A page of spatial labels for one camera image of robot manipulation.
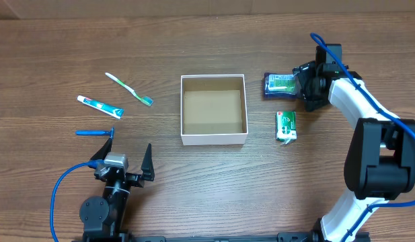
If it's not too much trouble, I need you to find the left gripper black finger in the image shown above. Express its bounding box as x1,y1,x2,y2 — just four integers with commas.
90,138,112,161
141,143,155,182

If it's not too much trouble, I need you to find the blue disposable razor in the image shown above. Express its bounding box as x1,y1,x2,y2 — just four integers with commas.
75,127,115,138

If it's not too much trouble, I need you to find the teal white toothpaste tube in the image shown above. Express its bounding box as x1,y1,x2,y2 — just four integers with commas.
77,95,124,119

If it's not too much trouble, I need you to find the green soap bar pack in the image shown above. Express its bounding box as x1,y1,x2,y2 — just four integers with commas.
276,112,297,145

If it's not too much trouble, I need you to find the green white toothbrush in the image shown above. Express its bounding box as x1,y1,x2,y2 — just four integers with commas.
105,73,153,107

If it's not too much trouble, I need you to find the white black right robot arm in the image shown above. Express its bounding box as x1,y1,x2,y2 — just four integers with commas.
293,60,415,241

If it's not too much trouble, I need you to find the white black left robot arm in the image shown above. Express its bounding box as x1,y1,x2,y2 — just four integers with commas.
79,138,155,241

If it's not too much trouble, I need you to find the pink open cardboard box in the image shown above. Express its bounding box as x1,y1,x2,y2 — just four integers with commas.
180,74,248,146

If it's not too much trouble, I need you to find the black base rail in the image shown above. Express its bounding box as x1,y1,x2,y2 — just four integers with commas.
72,231,371,242

